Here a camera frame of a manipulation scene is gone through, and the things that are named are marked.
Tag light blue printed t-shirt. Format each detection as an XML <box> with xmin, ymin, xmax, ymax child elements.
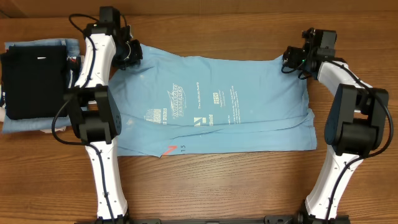
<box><xmin>109</xmin><ymin>46</ymin><xmax>317</xmax><ymax>157</ymax></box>

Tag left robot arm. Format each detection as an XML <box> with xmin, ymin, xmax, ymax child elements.
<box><xmin>62</xmin><ymin>22</ymin><xmax>142</xmax><ymax>223</ymax></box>

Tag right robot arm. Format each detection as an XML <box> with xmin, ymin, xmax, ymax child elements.
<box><xmin>281</xmin><ymin>47</ymin><xmax>394</xmax><ymax>223</ymax></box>

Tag folded black printed garment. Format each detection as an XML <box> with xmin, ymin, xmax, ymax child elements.
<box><xmin>66</xmin><ymin>56</ymin><xmax>81</xmax><ymax>88</ymax></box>

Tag folded blue jeans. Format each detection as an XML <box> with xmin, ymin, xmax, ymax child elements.
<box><xmin>1</xmin><ymin>39</ymin><xmax>81</xmax><ymax>134</ymax></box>

